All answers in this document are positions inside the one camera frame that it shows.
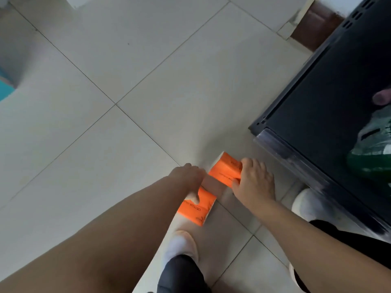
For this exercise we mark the person's right hand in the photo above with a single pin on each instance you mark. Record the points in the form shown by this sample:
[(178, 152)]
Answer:
[(256, 187)]

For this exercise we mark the orange tissue packet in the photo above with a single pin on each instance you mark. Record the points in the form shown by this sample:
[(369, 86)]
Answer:
[(225, 170), (198, 209)]

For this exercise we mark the person's left hand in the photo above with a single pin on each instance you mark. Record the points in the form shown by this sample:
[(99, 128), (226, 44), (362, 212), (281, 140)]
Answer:
[(187, 178)]

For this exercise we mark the green white packet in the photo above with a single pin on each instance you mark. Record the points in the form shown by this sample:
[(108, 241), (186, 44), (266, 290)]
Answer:
[(371, 149)]

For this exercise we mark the person's left forearm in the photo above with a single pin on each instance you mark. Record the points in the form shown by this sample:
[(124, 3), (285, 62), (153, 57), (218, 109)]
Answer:
[(100, 241)]

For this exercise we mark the person's white shoe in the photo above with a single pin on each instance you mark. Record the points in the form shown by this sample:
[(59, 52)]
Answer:
[(180, 245), (308, 205)]

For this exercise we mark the brown wooden threshold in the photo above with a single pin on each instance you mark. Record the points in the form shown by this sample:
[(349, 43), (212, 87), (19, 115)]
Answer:
[(316, 25)]

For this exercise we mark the person's right forearm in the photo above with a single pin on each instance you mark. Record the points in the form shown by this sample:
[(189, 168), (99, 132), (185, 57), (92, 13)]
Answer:
[(314, 250)]

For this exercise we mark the person's left white shoe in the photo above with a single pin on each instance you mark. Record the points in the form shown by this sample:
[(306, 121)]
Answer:
[(180, 245)]

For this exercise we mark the person's right white shoe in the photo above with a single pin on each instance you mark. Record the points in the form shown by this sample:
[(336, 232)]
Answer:
[(308, 205)]

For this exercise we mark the teal object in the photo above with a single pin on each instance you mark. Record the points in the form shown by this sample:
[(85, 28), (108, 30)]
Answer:
[(4, 88)]

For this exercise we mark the black plastic storage box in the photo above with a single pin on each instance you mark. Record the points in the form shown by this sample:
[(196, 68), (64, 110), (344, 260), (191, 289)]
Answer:
[(330, 97)]

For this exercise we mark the person's right thumb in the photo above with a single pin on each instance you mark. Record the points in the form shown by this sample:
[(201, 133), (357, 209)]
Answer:
[(236, 183)]

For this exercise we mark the white door frame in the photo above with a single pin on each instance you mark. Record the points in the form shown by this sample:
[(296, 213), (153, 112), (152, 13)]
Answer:
[(294, 19)]

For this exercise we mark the person's left black trouser leg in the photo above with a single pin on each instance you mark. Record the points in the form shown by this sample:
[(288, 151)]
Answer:
[(181, 276)]

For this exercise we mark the person's left thumb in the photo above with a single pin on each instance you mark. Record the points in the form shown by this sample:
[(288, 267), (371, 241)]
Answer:
[(194, 196)]

